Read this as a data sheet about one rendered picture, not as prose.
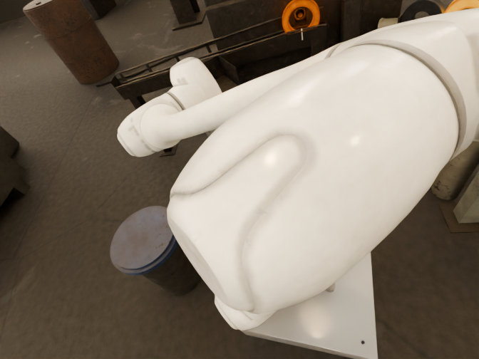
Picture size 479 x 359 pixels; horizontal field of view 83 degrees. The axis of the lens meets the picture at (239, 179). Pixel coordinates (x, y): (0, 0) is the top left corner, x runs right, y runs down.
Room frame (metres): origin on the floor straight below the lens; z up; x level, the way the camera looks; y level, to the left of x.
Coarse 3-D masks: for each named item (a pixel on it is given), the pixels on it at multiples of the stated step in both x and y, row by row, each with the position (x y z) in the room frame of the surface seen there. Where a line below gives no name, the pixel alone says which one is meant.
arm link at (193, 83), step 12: (192, 60) 0.68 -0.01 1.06; (180, 72) 0.66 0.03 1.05; (192, 72) 0.65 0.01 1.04; (204, 72) 0.66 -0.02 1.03; (180, 84) 0.65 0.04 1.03; (192, 84) 0.63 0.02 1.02; (204, 84) 0.64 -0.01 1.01; (216, 84) 0.66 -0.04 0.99; (180, 96) 0.62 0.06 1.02; (192, 96) 0.62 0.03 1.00; (204, 96) 0.62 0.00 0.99
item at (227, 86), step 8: (216, 56) 1.41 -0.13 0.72; (208, 64) 1.40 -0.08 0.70; (216, 64) 1.41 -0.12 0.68; (224, 64) 1.36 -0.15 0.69; (216, 72) 1.40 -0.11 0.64; (224, 72) 1.39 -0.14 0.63; (232, 72) 1.27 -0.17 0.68; (216, 80) 1.39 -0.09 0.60; (224, 80) 1.35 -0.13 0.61; (232, 80) 1.30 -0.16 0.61; (224, 88) 1.28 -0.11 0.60
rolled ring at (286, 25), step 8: (296, 0) 1.36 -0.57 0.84; (304, 0) 1.34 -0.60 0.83; (312, 0) 1.34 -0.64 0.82; (288, 8) 1.37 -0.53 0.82; (296, 8) 1.35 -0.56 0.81; (312, 8) 1.32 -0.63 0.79; (288, 16) 1.37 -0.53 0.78; (288, 24) 1.37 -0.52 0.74; (312, 24) 1.32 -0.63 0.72; (296, 32) 1.36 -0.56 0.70
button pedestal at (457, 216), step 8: (472, 184) 0.46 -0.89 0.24; (472, 192) 0.44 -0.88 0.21; (464, 200) 0.45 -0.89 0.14; (472, 200) 0.42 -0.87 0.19; (440, 208) 0.51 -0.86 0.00; (448, 208) 0.49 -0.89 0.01; (456, 208) 0.46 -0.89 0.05; (464, 208) 0.43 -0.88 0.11; (472, 208) 0.40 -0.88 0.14; (448, 216) 0.46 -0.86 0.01; (456, 216) 0.44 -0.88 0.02; (464, 216) 0.41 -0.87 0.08; (472, 216) 0.40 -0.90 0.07; (448, 224) 0.42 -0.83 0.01; (456, 224) 0.41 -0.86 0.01; (464, 224) 0.39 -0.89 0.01; (472, 224) 0.38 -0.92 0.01; (456, 232) 0.38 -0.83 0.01; (464, 232) 0.36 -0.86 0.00; (472, 232) 0.35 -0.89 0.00
